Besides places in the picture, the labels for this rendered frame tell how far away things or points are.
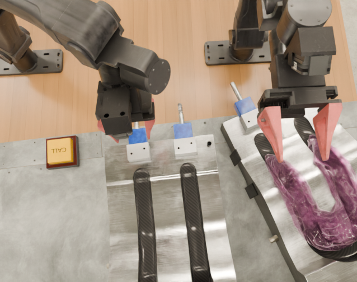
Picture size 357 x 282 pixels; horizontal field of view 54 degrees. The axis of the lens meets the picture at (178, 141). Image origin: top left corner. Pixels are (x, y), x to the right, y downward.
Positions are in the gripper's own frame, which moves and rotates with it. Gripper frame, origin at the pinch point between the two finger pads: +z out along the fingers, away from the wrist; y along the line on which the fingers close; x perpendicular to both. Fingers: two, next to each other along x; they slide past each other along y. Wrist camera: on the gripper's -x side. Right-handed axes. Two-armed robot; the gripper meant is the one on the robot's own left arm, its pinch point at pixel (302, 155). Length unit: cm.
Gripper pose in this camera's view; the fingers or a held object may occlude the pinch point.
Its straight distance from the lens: 53.7
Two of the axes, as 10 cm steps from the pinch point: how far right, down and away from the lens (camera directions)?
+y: 10.0, -0.5, -0.2
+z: 0.4, 9.7, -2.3
